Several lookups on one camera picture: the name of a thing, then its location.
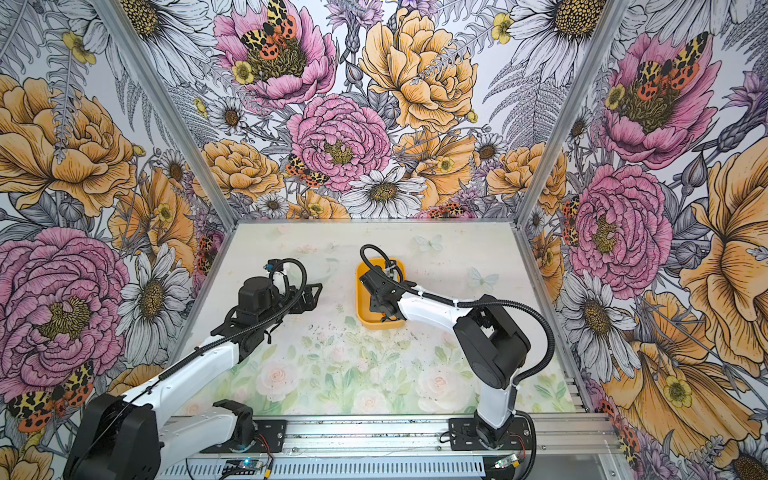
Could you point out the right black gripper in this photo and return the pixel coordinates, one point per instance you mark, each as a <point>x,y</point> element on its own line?
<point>374,304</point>

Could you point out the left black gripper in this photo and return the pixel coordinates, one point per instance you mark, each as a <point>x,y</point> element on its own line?
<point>310,302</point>

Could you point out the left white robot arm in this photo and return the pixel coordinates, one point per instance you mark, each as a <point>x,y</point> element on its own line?
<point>153,403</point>

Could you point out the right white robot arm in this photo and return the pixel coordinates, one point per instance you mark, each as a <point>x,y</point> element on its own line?
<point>492,341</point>

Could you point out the yellow plastic bin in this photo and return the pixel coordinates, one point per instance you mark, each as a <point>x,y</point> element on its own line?
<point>378,325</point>

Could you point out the green circuit board left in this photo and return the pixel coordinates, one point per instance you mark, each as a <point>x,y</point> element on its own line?
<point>246,466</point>

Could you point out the small circuit board right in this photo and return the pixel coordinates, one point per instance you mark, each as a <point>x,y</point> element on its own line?
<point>509,461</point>

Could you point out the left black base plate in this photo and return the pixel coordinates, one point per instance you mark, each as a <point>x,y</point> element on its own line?
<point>268,436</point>

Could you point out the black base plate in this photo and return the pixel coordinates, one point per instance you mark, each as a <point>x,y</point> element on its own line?
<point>268,436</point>
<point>474,434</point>

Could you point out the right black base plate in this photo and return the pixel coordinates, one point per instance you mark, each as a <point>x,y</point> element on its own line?
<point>474,434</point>

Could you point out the white slotted cable duct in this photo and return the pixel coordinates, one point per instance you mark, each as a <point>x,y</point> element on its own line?
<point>456,467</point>

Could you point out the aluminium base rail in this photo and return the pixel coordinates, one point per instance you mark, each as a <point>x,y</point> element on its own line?
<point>367,436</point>

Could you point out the aluminium corner post left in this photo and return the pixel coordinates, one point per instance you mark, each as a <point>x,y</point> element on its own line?
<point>119,26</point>

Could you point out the aluminium corner post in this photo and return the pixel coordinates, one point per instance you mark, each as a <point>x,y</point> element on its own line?
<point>605,32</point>
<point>119,26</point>

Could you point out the aluminium corner post right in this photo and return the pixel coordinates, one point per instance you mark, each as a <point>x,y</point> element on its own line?
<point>605,32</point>

